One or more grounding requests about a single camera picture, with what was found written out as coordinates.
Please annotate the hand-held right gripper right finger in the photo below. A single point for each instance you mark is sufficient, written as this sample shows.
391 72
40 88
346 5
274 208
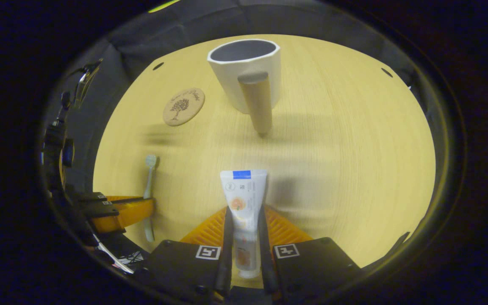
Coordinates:
266 254

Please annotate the white toothbrush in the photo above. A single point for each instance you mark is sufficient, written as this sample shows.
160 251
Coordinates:
148 182

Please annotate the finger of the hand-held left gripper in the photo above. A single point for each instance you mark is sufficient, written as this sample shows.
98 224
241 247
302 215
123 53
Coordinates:
93 197
129 214

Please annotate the white toothpaste tube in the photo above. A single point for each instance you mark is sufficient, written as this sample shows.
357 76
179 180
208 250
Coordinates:
244 199

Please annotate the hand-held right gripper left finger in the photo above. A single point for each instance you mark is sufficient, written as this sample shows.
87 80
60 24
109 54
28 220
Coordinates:
225 254

